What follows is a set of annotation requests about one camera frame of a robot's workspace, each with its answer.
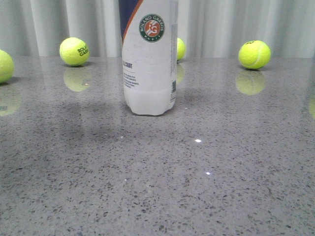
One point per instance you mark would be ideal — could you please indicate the tennis ball far left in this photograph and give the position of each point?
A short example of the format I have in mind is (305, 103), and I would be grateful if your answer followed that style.
(6, 66)

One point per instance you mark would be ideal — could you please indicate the tennis ball far right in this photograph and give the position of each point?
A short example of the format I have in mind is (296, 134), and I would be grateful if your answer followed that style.
(254, 54)

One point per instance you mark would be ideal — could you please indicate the grey pleated curtain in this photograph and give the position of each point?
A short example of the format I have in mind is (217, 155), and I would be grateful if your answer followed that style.
(209, 28)

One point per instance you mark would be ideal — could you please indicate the white plastic tennis ball can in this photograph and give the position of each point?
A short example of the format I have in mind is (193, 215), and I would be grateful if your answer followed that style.
(149, 54)

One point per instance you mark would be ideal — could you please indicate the tennis ball behind can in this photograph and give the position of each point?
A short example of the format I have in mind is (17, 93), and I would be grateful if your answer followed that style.
(181, 49)

